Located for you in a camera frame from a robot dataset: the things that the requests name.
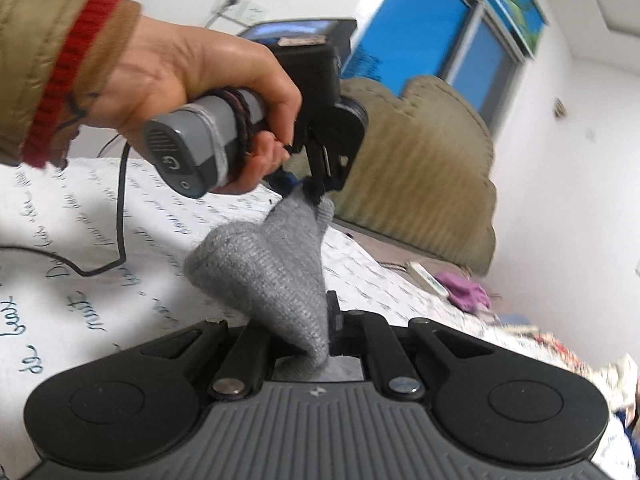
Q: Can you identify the white power strip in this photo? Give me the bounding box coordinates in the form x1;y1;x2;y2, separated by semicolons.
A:
405;259;451;297

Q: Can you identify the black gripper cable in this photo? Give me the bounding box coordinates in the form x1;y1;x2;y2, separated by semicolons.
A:
0;142;129;279

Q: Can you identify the white script printed quilt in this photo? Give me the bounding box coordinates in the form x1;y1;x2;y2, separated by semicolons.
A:
0;156;640;480

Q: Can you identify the olive upholstered headboard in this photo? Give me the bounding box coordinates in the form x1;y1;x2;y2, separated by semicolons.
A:
282;75;499;277

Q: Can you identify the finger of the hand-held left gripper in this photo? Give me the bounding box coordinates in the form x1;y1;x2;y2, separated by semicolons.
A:
272;170;306;199
302;141;335;207

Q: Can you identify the mauve bed sheet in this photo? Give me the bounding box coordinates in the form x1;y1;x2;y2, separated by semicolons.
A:
327;219;502;322

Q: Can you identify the blue striped cloth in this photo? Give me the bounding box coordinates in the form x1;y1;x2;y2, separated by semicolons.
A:
492;312;534;334

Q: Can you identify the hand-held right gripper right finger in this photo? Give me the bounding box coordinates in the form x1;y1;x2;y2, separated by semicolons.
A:
326;291;497;402

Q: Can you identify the dark braided band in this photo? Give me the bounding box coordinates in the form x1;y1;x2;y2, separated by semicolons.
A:
217;87;264;162

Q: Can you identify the floral blanket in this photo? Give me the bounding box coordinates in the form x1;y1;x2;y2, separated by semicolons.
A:
529;329;607;382

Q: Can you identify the cream padded cloth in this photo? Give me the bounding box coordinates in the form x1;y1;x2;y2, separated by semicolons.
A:
597;352;640;427

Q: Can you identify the person's left forearm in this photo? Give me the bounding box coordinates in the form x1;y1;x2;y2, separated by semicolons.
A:
0;0;144;170

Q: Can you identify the purple cloth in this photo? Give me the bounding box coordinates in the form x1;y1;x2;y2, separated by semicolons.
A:
433;270;496;314

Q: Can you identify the person's left hand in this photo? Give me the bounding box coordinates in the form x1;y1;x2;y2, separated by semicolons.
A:
82;12;304;195

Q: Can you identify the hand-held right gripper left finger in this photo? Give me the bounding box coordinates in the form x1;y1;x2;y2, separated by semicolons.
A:
134;321;273;402

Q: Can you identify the window with blue blind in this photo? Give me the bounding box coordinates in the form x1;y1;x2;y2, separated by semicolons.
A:
344;0;549;132

